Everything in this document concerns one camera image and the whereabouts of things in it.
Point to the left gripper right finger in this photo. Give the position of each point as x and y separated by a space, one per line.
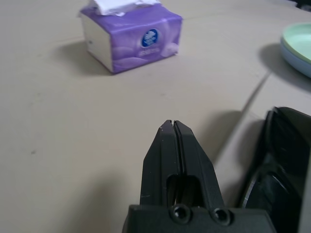
194 157

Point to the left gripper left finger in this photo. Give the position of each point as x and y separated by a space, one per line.
158 157

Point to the purple tissue pack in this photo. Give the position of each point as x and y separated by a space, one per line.
136 48

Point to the grey glasses case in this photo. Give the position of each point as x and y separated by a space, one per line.
257 106

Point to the black sunglasses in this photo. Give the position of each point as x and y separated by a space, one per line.
279 150

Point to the green plate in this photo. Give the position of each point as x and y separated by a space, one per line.
301 41

